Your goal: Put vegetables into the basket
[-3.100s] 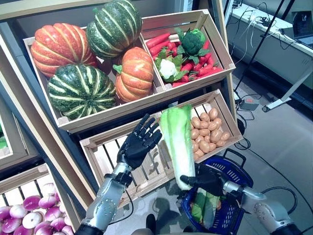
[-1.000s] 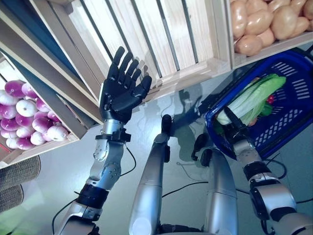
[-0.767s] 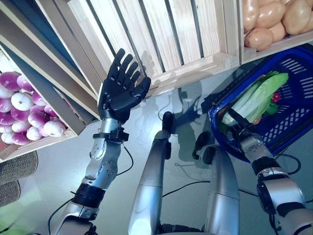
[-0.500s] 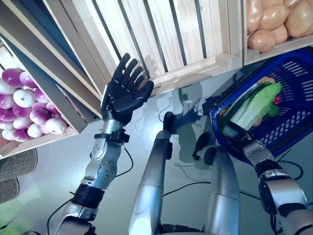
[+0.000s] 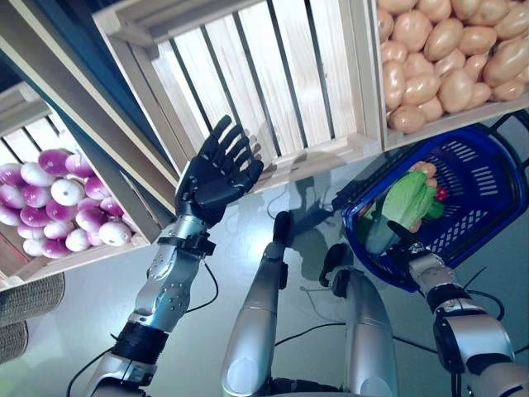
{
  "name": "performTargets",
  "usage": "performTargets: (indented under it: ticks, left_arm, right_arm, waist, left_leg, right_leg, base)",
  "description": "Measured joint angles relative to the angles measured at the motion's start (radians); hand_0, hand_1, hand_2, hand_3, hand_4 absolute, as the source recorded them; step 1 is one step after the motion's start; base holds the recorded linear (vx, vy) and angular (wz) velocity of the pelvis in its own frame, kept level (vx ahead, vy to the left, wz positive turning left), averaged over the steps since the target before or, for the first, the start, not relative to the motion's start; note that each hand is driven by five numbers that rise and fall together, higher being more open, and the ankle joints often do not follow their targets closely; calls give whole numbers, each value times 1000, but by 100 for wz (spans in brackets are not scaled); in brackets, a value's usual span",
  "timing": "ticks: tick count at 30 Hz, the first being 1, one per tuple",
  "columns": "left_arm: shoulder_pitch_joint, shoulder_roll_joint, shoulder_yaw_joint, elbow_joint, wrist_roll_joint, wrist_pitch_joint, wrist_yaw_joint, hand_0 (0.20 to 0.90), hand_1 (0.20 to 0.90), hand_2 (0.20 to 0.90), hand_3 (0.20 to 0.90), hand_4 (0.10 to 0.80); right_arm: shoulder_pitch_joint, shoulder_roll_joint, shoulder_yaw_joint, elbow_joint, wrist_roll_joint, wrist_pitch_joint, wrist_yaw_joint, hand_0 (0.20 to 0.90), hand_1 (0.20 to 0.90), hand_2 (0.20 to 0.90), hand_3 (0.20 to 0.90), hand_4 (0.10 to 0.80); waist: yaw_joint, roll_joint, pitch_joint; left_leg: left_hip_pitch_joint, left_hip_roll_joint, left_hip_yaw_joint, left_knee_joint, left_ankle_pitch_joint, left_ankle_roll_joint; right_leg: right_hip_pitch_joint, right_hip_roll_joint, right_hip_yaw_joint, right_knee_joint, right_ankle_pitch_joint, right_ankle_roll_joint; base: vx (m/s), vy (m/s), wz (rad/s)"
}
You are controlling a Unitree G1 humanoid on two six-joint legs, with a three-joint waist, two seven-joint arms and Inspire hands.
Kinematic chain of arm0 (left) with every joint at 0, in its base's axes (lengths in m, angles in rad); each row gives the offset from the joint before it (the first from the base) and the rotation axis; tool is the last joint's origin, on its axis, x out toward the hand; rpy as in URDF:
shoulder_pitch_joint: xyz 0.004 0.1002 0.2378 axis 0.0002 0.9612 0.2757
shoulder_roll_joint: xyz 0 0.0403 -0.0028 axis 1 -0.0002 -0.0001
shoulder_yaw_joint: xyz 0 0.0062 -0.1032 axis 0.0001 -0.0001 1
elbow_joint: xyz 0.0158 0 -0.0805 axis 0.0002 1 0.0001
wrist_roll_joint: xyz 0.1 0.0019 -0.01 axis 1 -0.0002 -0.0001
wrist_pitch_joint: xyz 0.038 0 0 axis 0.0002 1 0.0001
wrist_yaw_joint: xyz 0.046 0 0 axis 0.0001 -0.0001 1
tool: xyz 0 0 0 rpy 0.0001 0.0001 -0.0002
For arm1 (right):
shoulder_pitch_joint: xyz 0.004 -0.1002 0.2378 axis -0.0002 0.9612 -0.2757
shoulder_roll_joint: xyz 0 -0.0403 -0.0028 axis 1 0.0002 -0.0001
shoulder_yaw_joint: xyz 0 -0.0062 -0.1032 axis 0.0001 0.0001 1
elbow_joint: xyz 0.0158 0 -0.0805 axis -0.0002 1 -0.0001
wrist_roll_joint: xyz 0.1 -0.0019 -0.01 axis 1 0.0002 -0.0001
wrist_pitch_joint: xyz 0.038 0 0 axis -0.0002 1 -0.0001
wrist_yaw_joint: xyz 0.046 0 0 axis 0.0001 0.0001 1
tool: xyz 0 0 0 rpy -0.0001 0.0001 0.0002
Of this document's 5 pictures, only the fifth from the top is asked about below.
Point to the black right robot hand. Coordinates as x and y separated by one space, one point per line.
407 244

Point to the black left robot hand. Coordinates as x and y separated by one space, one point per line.
215 178

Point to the blue plastic shopping basket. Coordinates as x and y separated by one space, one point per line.
487 186

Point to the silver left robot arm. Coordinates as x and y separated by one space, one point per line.
169 285

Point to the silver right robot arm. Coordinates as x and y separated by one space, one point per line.
471 339

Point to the tan woven basket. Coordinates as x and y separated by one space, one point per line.
29 295

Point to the green bell pepper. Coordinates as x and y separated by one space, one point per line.
437 209

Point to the red bell pepper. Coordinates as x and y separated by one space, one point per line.
441 193

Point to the brown plastic potato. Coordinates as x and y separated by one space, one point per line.
407 118
430 108
421 167
475 66
512 25
489 10
432 182
384 25
392 51
394 5
419 89
448 62
411 29
434 8
392 84
417 64
456 89
465 6
477 39
508 89
506 62
444 39
479 95

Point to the black right robot foot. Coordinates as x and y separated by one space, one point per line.
335 258

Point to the black robot foot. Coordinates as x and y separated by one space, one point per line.
335 258
282 227

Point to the black left robot foot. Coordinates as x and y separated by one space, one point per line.
282 227

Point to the purple white onion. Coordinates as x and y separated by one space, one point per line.
58 229
111 207
91 219
77 240
60 209
78 165
53 161
97 188
35 194
115 233
35 173
66 191

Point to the wooden potato crate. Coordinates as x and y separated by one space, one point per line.
454 124

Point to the wooden onion crate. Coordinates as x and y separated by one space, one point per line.
103 253

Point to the silver left robot leg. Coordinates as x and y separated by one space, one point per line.
252 322

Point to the wooden slatted cabbage crate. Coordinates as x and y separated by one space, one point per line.
330 82

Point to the wooden display stand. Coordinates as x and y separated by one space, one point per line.
82 95

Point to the black robot pelvis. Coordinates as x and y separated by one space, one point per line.
306 388

